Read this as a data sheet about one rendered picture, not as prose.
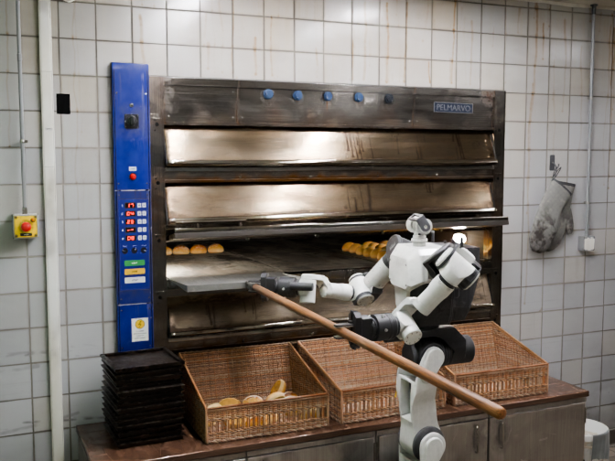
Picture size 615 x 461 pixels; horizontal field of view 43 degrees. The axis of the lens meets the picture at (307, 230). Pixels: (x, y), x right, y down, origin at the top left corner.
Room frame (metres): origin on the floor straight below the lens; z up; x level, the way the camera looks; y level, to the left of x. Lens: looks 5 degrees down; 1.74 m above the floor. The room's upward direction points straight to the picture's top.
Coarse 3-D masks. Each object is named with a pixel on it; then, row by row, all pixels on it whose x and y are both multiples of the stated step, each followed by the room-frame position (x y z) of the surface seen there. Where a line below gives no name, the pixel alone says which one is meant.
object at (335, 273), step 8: (480, 264) 4.19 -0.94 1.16; (488, 264) 4.21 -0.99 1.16; (296, 272) 3.79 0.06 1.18; (304, 272) 3.79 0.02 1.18; (312, 272) 3.79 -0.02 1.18; (320, 272) 3.80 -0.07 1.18; (328, 272) 3.82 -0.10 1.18; (336, 272) 3.84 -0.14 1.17; (344, 272) 3.85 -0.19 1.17; (352, 272) 3.87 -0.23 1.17; (360, 272) 3.89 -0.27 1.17; (168, 280) 3.54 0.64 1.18; (168, 288) 3.49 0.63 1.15; (176, 288) 3.51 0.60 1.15
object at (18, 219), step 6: (12, 216) 3.18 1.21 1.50; (18, 216) 3.17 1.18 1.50; (24, 216) 3.18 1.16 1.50; (30, 216) 3.19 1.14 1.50; (36, 216) 3.20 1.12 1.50; (12, 222) 3.19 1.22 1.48; (18, 222) 3.17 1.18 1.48; (30, 222) 3.19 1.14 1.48; (36, 222) 3.20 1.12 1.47; (12, 228) 3.21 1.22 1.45; (18, 228) 3.17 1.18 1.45; (36, 228) 3.20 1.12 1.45; (12, 234) 3.22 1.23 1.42; (18, 234) 3.17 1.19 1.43; (24, 234) 3.18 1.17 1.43; (30, 234) 3.19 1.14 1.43; (36, 234) 3.20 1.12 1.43
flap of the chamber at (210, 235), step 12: (300, 228) 3.60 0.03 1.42; (312, 228) 3.62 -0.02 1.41; (324, 228) 3.65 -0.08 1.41; (336, 228) 3.67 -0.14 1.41; (348, 228) 3.70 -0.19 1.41; (360, 228) 3.72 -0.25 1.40; (372, 228) 3.75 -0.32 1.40; (384, 228) 3.78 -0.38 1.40; (396, 228) 3.80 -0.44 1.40; (432, 228) 3.92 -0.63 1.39; (444, 228) 4.00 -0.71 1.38; (456, 228) 4.08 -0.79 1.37; (468, 228) 4.17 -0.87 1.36; (168, 240) 3.46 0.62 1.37; (180, 240) 3.48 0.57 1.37; (192, 240) 3.54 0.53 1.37; (204, 240) 3.60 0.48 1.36
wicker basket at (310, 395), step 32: (192, 352) 3.50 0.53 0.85; (224, 352) 3.56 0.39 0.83; (256, 352) 3.62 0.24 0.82; (288, 352) 3.68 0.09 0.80; (192, 384) 3.24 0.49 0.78; (224, 384) 3.52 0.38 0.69; (256, 384) 3.58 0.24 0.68; (288, 384) 3.63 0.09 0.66; (320, 384) 3.33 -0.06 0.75; (192, 416) 3.26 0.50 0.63; (224, 416) 3.09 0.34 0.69; (288, 416) 3.20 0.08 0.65; (320, 416) 3.34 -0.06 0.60
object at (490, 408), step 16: (256, 288) 3.21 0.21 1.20; (288, 304) 2.87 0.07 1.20; (320, 320) 2.59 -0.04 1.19; (352, 336) 2.36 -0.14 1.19; (384, 352) 2.17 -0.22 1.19; (416, 368) 2.01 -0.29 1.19; (432, 384) 1.93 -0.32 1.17; (448, 384) 1.86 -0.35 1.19; (464, 400) 1.80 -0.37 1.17; (480, 400) 1.74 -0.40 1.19; (496, 416) 1.68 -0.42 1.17
